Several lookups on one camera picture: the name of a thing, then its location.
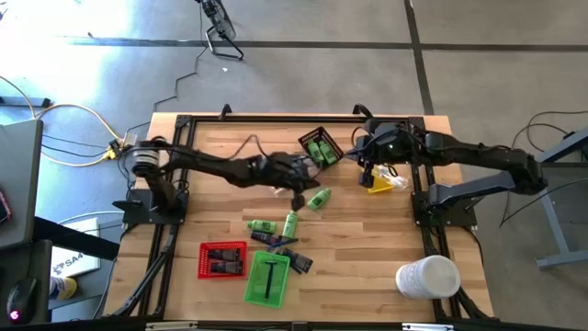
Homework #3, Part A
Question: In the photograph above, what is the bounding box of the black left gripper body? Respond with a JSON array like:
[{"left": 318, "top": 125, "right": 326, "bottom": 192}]
[{"left": 268, "top": 152, "right": 318, "bottom": 211}]

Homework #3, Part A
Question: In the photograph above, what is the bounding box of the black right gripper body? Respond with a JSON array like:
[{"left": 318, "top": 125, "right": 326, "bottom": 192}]
[{"left": 351, "top": 120, "right": 401, "bottom": 188}]

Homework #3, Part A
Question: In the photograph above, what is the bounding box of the green travel bottle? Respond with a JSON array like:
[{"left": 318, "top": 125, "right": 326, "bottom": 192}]
[
  {"left": 319, "top": 140, "right": 339, "bottom": 166},
  {"left": 246, "top": 218, "right": 279, "bottom": 234},
  {"left": 306, "top": 187, "right": 333, "bottom": 211},
  {"left": 281, "top": 210, "right": 300, "bottom": 240},
  {"left": 307, "top": 140, "right": 324, "bottom": 166}
]

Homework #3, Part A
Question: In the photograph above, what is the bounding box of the clear packaged toothbrush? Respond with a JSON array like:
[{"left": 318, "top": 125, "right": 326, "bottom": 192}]
[
  {"left": 374, "top": 164, "right": 401, "bottom": 181},
  {"left": 383, "top": 168, "right": 411, "bottom": 190}
]

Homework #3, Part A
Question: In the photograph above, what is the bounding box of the black plastic basket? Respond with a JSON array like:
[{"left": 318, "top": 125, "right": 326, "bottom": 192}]
[{"left": 297, "top": 126, "right": 346, "bottom": 172}]

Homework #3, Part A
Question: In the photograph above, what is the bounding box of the red plastic basket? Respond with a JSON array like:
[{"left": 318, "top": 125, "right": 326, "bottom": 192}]
[{"left": 197, "top": 241, "right": 250, "bottom": 281}]

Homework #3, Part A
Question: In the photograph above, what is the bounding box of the green plastic basket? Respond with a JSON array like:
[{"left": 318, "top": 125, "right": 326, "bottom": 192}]
[{"left": 243, "top": 249, "right": 291, "bottom": 309}]

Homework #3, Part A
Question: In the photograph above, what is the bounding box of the white round container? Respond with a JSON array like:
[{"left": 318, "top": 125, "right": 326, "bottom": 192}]
[{"left": 394, "top": 255, "right": 461, "bottom": 300}]

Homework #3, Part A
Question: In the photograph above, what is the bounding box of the grey power outlet box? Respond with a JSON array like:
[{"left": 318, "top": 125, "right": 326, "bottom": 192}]
[{"left": 107, "top": 132, "right": 139, "bottom": 153}]

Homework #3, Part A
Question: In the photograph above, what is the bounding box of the black floor fan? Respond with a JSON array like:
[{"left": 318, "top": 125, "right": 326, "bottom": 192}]
[{"left": 195, "top": 0, "right": 245, "bottom": 62}]

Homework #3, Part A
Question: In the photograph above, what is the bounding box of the white printed box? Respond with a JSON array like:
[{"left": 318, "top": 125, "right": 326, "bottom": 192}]
[{"left": 49, "top": 218, "right": 102, "bottom": 280}]

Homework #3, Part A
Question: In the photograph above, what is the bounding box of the yellow blue can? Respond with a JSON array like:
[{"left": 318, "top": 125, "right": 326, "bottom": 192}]
[{"left": 48, "top": 275, "right": 78, "bottom": 302}]

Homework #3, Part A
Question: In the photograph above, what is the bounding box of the grey desk top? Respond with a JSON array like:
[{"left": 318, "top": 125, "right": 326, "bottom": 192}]
[{"left": 0, "top": 118, "right": 45, "bottom": 252}]

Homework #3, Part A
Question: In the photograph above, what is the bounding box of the black desk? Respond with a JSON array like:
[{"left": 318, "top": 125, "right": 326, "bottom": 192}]
[{"left": 0, "top": 215, "right": 121, "bottom": 325}]

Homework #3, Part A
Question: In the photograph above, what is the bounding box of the pink cased phone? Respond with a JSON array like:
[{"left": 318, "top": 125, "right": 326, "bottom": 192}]
[{"left": 0, "top": 188, "right": 13, "bottom": 226}]

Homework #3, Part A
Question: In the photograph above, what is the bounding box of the black computer mouse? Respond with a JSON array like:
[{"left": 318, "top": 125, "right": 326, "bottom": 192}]
[{"left": 5, "top": 275, "right": 39, "bottom": 325}]

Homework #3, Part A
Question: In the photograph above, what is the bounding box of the black aluminium table frame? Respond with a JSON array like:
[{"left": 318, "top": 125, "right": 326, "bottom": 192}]
[{"left": 105, "top": 113, "right": 495, "bottom": 323}]

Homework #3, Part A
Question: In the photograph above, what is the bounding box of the black fan cable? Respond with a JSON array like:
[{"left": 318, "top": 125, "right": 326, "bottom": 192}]
[{"left": 123, "top": 0, "right": 206, "bottom": 139}]

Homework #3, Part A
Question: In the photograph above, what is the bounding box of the yellow extension cable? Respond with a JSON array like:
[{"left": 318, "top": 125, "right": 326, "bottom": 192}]
[{"left": 0, "top": 73, "right": 130, "bottom": 169}]

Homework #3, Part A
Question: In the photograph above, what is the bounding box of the silver metal bracket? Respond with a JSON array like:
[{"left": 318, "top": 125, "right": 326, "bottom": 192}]
[
  {"left": 145, "top": 321, "right": 198, "bottom": 331},
  {"left": 402, "top": 322, "right": 455, "bottom": 331}
]

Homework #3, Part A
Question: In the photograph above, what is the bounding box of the black floor cable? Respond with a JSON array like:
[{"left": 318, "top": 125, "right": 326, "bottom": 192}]
[{"left": 495, "top": 108, "right": 588, "bottom": 226}]

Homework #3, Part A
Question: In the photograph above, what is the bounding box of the grey metal table frame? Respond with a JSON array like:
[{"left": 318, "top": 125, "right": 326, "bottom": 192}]
[{"left": 508, "top": 126, "right": 588, "bottom": 270}]

